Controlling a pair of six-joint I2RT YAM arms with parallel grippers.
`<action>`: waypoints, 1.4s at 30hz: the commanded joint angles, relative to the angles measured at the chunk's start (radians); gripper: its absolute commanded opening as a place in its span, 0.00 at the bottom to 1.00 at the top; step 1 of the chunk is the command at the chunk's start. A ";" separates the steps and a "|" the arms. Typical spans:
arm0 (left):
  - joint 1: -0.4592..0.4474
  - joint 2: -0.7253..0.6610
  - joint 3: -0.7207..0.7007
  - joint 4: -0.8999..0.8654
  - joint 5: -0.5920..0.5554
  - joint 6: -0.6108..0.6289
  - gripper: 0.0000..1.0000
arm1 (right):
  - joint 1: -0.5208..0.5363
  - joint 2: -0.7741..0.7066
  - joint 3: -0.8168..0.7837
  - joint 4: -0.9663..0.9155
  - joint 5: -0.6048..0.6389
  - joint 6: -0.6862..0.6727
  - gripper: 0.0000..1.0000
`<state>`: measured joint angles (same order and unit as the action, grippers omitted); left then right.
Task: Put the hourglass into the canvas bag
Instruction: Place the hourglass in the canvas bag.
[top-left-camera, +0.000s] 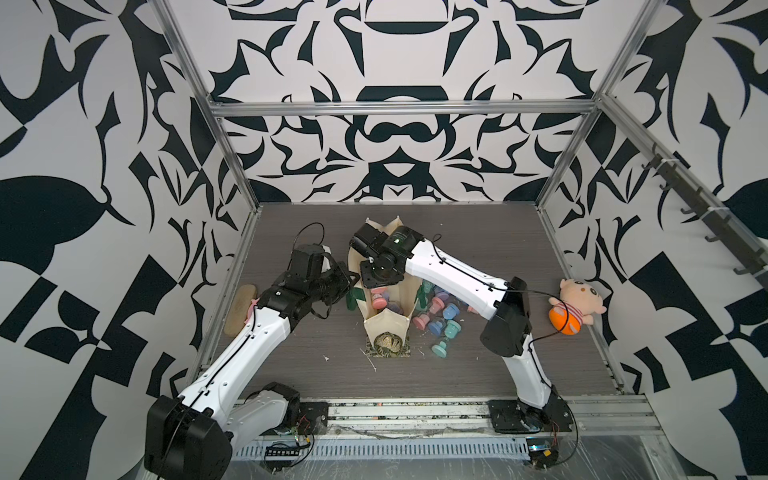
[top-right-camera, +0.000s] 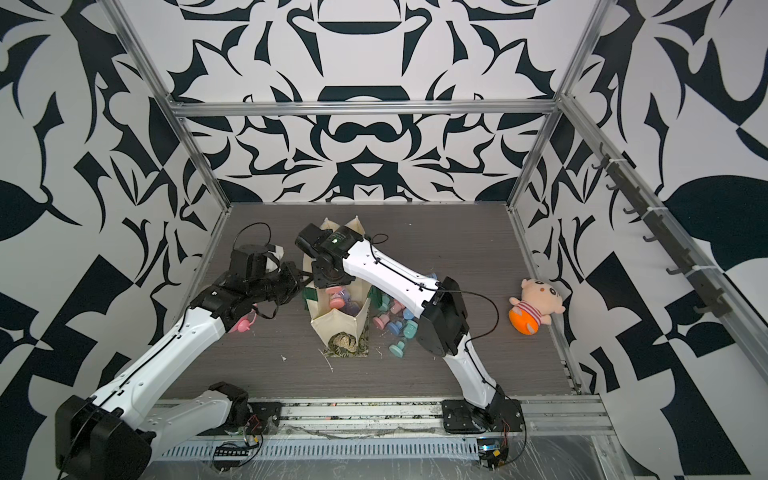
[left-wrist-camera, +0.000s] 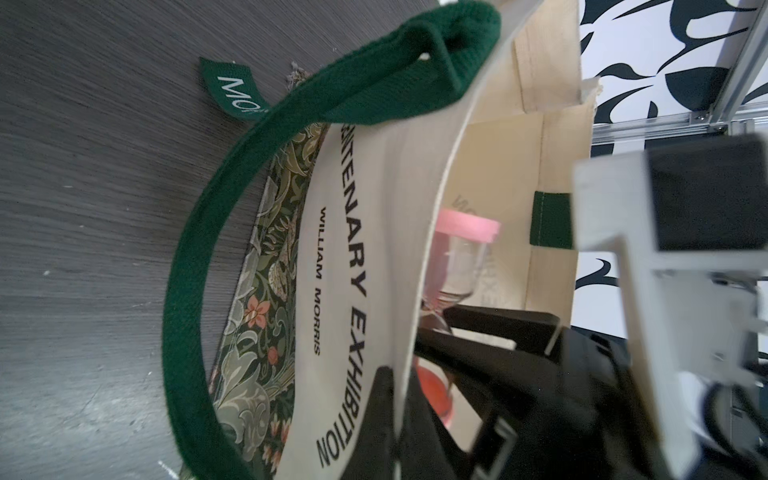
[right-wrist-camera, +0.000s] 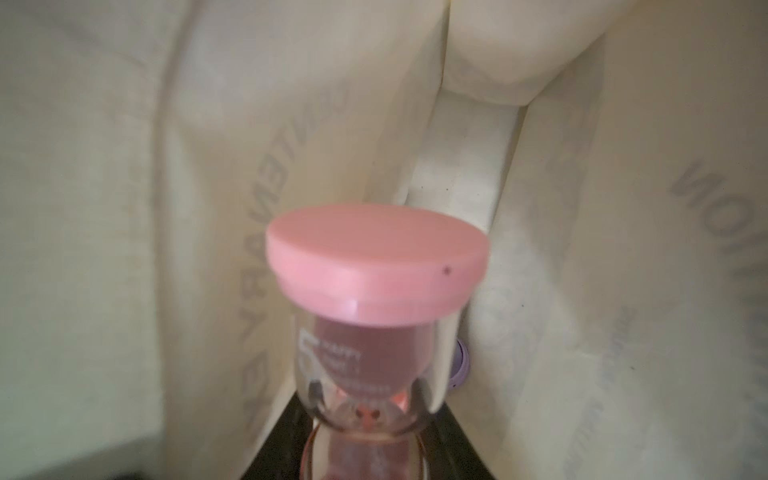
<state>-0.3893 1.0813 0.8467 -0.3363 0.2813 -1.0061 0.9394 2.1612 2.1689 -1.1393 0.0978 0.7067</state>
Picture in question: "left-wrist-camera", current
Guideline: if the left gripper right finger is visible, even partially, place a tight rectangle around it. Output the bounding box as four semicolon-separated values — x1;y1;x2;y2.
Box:
400;368;470;479

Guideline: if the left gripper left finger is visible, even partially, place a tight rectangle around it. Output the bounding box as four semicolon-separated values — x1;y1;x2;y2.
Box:
341;367;396;480

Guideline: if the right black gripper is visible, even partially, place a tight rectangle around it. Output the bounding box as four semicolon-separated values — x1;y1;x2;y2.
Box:
415;306;672;479

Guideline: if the cream canvas tote bag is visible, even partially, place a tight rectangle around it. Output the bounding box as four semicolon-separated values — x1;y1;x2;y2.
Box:
162;1;596;479

